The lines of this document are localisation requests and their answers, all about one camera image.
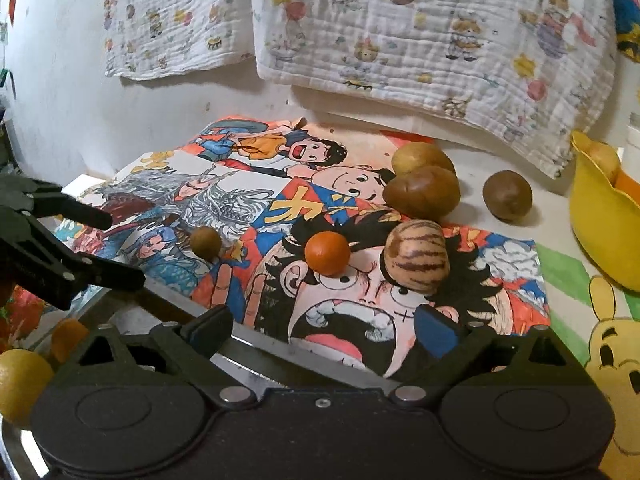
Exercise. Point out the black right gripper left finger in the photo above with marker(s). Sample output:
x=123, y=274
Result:
x=169, y=350

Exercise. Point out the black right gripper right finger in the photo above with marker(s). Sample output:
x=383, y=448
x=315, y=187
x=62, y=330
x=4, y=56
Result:
x=484, y=359

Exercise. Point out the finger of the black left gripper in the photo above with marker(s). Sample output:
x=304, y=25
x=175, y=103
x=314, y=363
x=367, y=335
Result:
x=48, y=200
x=79, y=270

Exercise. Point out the small orange tangerine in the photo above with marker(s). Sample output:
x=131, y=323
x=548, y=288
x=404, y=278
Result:
x=65, y=337
x=327, y=253

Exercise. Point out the small tan round fruit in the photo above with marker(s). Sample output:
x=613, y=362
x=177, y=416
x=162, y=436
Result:
x=206, y=243

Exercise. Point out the large yellow round fruit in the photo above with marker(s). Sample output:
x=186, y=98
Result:
x=24, y=376

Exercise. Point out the brown oval fruit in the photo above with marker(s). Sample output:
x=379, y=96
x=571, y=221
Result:
x=428, y=193

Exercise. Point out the dark brown kiwi fruit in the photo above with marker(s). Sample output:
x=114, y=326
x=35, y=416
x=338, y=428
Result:
x=508, y=195

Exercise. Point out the yellow-green potato-like fruit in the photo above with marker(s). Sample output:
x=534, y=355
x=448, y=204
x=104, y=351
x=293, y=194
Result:
x=415, y=155

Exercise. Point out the metal baking tray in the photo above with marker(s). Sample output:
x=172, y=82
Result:
x=138, y=396

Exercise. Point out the winnie pooh drawing sheet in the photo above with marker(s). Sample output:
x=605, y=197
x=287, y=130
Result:
x=599, y=322

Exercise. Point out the colourful anime poster mat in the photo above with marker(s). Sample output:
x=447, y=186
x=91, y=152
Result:
x=267, y=189

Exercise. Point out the yellow plastic bowl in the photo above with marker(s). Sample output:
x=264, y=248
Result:
x=605, y=220

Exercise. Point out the white printed muslin cloth left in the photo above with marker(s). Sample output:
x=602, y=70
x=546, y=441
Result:
x=152, y=39

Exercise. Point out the white printed muslin cloth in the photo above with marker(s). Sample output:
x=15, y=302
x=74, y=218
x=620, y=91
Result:
x=530, y=72
x=152, y=39

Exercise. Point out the white orange plastic jar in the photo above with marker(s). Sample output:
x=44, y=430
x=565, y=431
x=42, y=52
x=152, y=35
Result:
x=628, y=177

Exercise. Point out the fruit inside yellow bowl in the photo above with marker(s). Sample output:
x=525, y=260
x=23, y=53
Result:
x=605, y=157

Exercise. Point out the white printed muslin cloth right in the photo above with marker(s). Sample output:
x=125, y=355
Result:
x=530, y=72

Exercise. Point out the cartoon wall sticker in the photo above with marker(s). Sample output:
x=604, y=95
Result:
x=626, y=14

